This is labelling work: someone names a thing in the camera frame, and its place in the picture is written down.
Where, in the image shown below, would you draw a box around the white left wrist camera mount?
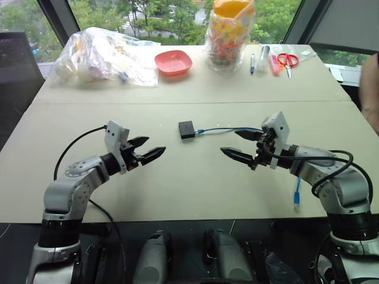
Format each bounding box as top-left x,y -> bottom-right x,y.
105,120 -> 130,176

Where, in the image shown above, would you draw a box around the small black box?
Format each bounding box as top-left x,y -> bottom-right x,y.
178,120 -> 197,141

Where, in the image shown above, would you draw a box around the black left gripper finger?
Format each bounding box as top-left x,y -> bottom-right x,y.
130,135 -> 150,149
140,146 -> 167,166

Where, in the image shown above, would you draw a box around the bag of colourful toys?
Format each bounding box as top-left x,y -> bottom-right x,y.
204,0 -> 256,78

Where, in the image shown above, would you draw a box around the pink plastic bowl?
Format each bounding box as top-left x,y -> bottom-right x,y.
154,50 -> 194,77

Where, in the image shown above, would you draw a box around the red handled scissors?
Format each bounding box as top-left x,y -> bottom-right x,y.
277,52 -> 300,79

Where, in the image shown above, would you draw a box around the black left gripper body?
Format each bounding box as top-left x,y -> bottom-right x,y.
120,141 -> 146,173

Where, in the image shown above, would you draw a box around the grey rounded robot leg shape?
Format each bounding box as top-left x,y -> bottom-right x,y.
138,230 -> 173,284
202,228 -> 256,284

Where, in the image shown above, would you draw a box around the white paper sheets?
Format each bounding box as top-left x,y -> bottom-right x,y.
325,63 -> 364,87

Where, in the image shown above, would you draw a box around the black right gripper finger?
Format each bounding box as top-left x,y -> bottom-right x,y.
234,128 -> 263,143
220,147 -> 257,167

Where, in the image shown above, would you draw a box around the blue cable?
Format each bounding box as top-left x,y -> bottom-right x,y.
194,126 -> 303,211

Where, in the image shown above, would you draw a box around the clear plastic tube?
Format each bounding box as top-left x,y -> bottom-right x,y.
255,44 -> 271,76

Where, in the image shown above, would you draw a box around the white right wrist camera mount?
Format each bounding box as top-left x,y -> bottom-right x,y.
261,111 -> 291,170

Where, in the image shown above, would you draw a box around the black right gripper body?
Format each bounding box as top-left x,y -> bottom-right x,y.
249,127 -> 281,171

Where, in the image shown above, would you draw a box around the clear plastic bag with items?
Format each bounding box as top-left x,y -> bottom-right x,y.
48,27 -> 161,88

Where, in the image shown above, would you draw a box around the pink highlighter marker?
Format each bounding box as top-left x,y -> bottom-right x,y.
268,54 -> 281,76

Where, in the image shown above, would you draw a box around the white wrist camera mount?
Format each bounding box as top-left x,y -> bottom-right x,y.
261,111 -> 291,170
105,120 -> 130,176

